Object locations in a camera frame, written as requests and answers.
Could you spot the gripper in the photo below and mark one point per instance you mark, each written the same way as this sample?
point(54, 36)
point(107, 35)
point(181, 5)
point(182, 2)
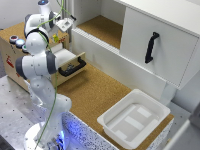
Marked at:
point(66, 24)

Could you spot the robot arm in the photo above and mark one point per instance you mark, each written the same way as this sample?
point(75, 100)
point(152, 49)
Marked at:
point(38, 68)

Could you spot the wooden drawer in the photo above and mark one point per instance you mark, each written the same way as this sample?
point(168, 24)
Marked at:
point(66, 79)

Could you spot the yellow block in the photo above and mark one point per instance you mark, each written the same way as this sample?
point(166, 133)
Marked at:
point(55, 37)

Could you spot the green button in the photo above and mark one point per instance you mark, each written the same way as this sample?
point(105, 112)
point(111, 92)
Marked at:
point(24, 48)

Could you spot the white cabinet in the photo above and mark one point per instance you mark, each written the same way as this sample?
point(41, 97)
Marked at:
point(100, 58)

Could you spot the blue button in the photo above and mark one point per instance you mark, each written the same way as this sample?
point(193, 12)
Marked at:
point(20, 42)

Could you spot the red button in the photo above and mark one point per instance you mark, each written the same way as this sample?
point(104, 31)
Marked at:
point(13, 38)

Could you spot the white sliding door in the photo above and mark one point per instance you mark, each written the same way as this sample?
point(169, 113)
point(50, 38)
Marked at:
point(173, 50)

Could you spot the white plastic box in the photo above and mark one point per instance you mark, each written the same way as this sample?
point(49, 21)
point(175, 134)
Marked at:
point(133, 120)

